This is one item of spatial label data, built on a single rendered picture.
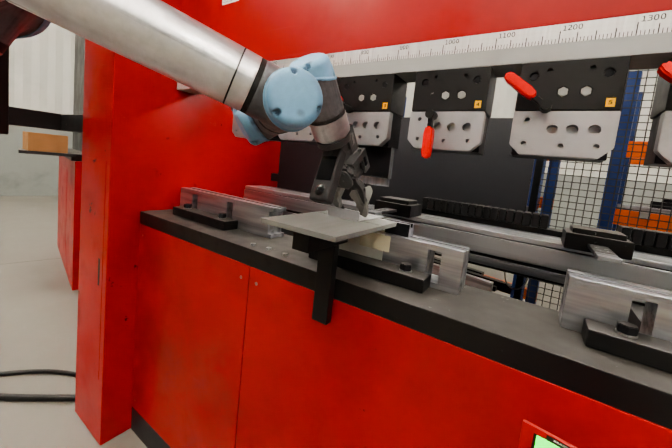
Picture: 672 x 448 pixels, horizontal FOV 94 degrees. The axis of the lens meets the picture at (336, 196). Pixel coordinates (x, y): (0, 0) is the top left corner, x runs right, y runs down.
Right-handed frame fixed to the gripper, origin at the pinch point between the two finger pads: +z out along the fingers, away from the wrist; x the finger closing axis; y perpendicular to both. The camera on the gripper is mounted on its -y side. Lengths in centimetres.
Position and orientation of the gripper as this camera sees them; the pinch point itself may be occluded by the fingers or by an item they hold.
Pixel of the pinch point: (351, 212)
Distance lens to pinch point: 74.3
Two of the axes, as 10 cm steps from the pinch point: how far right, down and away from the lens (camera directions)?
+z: 2.7, 7.4, 6.1
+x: -8.3, -1.4, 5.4
